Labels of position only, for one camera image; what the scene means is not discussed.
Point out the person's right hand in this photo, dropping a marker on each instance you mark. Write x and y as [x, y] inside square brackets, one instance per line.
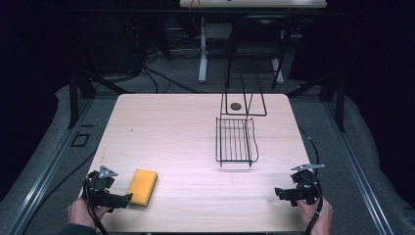
[321, 217]

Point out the aluminium floor rail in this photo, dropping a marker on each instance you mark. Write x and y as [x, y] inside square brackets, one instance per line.
[355, 166]
[45, 173]

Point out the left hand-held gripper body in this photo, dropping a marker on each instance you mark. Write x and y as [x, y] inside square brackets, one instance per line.
[98, 186]

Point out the black chair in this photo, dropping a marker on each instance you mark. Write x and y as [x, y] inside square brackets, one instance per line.
[257, 36]

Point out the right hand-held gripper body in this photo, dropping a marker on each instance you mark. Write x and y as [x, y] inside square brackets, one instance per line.
[306, 184]

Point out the person's left hand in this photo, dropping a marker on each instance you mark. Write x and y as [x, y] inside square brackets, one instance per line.
[81, 213]

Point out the yellow sponge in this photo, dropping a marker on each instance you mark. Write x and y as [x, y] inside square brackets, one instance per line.
[142, 187]

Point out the white desk with legs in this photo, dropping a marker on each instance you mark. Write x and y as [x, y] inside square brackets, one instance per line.
[204, 49]

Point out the black metal stand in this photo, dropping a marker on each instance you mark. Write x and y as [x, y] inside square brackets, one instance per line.
[336, 88]
[78, 81]

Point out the dark round table grommet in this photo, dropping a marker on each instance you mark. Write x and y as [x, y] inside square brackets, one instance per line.
[235, 106]

